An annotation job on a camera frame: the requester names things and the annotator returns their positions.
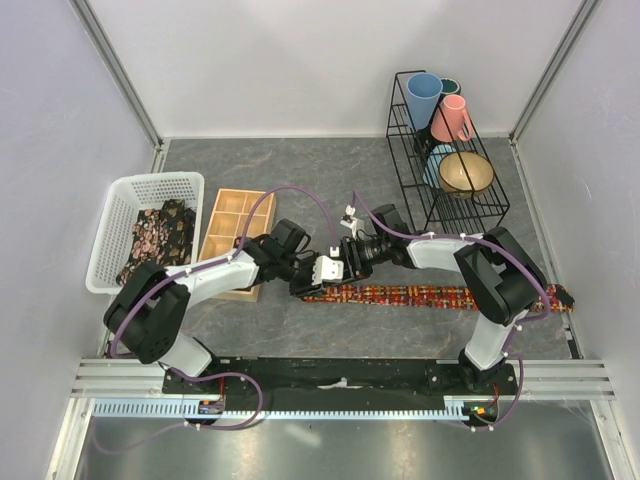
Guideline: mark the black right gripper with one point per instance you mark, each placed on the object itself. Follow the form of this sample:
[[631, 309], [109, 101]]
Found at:
[[354, 268]]

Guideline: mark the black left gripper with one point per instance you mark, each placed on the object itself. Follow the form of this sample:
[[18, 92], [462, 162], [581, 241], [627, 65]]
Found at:
[[306, 289]]

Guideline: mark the multicolour patchwork tie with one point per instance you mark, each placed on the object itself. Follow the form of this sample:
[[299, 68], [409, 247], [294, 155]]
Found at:
[[440, 297]]

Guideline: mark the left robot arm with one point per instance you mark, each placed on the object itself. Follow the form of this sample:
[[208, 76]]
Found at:
[[148, 313]]

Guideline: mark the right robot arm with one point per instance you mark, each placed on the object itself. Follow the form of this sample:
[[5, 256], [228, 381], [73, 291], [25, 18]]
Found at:
[[505, 284]]

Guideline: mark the wooden compartment box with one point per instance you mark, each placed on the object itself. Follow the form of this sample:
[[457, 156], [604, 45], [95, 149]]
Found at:
[[229, 216]]

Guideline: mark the light blue cup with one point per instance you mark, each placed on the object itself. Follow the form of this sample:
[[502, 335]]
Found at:
[[431, 170]]

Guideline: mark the wooden bowl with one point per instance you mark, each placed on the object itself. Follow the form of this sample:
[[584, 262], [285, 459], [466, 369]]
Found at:
[[466, 173]]

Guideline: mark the black gold patterned tie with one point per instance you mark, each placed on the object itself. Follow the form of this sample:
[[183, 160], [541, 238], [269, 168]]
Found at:
[[177, 226]]

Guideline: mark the floral black pink tie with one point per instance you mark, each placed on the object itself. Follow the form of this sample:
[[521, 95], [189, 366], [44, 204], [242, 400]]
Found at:
[[150, 242]]

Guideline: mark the pink mug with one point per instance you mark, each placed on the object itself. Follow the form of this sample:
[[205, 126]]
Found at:
[[452, 121]]

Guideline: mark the blue plastic cup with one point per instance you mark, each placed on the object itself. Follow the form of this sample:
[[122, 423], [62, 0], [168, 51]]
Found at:
[[423, 95]]

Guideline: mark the dark green cup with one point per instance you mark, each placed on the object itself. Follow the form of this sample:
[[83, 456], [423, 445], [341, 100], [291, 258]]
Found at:
[[450, 87]]

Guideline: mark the white plastic basket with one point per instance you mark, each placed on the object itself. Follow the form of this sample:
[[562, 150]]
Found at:
[[126, 198]]

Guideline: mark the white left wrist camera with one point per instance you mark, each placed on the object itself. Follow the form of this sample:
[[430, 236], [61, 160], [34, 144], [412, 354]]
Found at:
[[326, 269]]

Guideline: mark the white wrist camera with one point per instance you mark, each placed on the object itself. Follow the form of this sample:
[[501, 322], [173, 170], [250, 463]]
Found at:
[[351, 222], [326, 269]]

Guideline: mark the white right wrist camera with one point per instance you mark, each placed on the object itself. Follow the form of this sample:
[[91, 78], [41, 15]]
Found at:
[[351, 222]]

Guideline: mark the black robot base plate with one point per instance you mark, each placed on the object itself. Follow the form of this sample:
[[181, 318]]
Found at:
[[426, 377]]

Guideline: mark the black wire rack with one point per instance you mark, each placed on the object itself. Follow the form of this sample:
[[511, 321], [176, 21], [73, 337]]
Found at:
[[430, 208]]

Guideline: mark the slotted cable duct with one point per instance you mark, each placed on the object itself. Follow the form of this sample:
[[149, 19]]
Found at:
[[289, 404]]

